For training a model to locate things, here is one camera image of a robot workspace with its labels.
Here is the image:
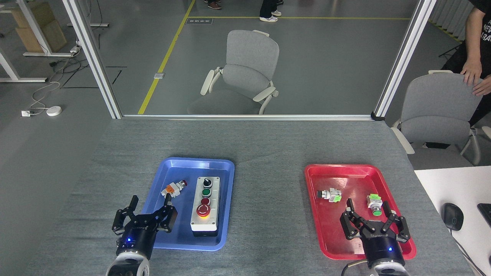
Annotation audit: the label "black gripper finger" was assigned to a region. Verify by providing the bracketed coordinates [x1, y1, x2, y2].
[383, 202, 411, 243]
[146, 194, 178, 233]
[112, 195, 139, 235]
[340, 198, 369, 241]

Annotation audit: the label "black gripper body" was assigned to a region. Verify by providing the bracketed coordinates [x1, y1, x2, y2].
[116, 220, 158, 256]
[362, 229, 405, 266]

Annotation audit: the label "grey control box with buttons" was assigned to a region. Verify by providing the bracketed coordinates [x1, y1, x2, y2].
[191, 176, 221, 237]

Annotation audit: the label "red push button orange block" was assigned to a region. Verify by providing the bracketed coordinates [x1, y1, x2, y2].
[161, 179, 188, 199]

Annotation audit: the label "brown cardboard box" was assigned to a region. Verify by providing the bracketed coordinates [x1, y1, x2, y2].
[11, 2, 68, 53]

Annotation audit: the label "person's left hand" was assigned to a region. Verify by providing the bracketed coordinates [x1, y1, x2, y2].
[472, 75, 491, 96]

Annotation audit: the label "person's right hand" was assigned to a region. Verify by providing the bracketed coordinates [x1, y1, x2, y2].
[460, 61, 483, 85]

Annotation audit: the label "red plastic tray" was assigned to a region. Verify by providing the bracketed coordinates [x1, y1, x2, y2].
[305, 164, 417, 260]

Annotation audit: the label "blue plastic tray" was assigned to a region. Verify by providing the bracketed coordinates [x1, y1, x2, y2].
[133, 157, 235, 251]

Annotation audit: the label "black computer mouse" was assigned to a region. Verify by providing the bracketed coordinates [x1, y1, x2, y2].
[441, 202, 464, 232]

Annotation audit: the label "white desk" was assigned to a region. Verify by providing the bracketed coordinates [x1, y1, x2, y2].
[414, 166, 491, 276]

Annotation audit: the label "grey office chair white armrests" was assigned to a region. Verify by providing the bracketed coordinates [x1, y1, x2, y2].
[390, 70, 491, 170]
[187, 30, 280, 115]

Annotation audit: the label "person in black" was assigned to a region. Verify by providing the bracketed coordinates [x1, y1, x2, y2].
[426, 0, 491, 149]

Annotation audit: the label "person with white shoes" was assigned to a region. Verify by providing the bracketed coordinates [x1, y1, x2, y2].
[259, 0, 283, 22]

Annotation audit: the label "green push button switch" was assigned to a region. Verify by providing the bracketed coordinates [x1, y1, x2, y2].
[367, 194, 383, 216]

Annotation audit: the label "black selector switch green block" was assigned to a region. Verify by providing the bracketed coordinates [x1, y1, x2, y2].
[317, 188, 342, 203]

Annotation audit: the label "black mouse cable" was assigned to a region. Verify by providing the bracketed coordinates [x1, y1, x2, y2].
[449, 228, 488, 276]

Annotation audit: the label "silver aluminium rail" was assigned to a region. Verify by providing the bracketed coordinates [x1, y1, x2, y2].
[121, 114, 374, 121]

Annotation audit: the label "white floor cable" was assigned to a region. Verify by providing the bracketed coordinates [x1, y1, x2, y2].
[30, 48, 81, 114]

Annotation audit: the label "silver aluminium post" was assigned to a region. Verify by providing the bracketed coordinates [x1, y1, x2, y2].
[371, 0, 438, 121]
[62, 0, 123, 119]

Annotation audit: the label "white desk frame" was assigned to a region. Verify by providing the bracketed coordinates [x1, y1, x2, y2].
[0, 0, 74, 58]
[0, 48, 47, 83]

